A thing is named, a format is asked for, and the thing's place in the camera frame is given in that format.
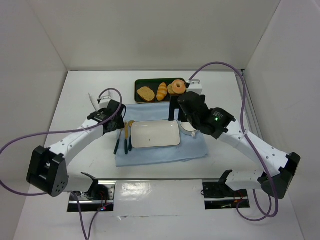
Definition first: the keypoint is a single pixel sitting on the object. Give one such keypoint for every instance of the white ceramic cup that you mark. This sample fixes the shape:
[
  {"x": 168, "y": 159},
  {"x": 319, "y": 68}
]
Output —
[{"x": 187, "y": 129}]

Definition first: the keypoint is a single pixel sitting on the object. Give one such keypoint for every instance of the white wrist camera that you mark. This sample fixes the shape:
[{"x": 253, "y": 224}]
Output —
[
  {"x": 194, "y": 85},
  {"x": 104, "y": 98}
]

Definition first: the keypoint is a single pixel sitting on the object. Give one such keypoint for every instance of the toast bread slice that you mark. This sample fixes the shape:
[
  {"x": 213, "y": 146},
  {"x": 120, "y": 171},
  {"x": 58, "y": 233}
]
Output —
[{"x": 146, "y": 94}]

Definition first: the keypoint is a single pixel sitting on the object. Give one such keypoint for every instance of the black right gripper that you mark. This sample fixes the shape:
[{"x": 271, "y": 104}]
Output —
[{"x": 180, "y": 105}]

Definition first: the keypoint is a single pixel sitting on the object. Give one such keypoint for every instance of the white rectangular plate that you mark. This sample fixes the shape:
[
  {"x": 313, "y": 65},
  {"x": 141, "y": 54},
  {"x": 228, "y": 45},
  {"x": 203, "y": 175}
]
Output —
[{"x": 155, "y": 133}]

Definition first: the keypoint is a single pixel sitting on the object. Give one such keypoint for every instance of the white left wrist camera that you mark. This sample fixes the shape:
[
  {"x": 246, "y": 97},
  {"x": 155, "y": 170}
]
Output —
[{"x": 104, "y": 98}]

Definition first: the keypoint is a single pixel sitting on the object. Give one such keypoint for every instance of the metal food tongs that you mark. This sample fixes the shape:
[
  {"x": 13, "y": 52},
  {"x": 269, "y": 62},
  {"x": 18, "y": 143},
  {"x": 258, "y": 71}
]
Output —
[{"x": 94, "y": 102}]

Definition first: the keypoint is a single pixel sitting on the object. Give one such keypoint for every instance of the gold knife green handle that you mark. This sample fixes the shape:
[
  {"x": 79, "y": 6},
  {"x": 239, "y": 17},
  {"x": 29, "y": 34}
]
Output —
[{"x": 126, "y": 133}]

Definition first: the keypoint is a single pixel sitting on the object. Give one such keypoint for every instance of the gold spoon green handle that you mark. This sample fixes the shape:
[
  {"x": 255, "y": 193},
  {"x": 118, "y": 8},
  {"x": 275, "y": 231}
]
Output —
[{"x": 130, "y": 123}]

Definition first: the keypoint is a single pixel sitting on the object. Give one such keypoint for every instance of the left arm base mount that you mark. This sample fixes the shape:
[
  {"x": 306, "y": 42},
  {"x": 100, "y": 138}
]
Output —
[{"x": 90, "y": 193}]

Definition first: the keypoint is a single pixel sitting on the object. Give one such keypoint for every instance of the round brown bun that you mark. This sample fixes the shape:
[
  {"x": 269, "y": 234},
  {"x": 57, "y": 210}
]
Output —
[{"x": 170, "y": 89}]

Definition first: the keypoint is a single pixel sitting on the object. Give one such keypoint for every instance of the dark green rectangular tray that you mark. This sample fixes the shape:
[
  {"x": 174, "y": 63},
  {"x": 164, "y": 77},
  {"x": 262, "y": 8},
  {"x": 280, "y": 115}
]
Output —
[{"x": 152, "y": 84}]

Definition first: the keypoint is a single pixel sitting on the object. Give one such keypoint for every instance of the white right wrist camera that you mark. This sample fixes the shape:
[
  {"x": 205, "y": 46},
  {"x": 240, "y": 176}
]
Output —
[{"x": 194, "y": 85}]

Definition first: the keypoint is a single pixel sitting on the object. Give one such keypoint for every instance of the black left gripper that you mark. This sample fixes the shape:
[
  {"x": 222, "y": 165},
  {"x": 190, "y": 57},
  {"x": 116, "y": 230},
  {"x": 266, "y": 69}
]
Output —
[{"x": 116, "y": 124}]

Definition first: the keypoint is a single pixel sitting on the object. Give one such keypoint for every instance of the glazed ring donut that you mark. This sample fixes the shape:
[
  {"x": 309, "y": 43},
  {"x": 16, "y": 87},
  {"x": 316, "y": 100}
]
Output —
[{"x": 178, "y": 87}]

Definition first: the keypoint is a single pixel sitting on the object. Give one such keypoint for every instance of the light blue cloth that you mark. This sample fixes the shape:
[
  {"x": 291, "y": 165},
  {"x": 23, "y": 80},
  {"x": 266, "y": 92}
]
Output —
[{"x": 188, "y": 149}]

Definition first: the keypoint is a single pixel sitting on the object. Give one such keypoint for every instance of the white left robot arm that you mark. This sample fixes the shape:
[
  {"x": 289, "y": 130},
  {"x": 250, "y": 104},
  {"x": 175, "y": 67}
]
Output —
[{"x": 48, "y": 166}]

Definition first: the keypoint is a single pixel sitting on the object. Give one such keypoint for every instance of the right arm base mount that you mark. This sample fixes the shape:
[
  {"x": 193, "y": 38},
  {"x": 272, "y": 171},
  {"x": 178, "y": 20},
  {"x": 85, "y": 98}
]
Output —
[{"x": 218, "y": 196}]

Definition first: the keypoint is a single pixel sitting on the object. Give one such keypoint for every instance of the golden bread roll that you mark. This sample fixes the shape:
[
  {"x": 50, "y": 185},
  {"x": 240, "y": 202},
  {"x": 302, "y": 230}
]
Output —
[{"x": 162, "y": 92}]

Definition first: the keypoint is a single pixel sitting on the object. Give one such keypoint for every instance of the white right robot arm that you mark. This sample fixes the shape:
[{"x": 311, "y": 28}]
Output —
[{"x": 277, "y": 168}]

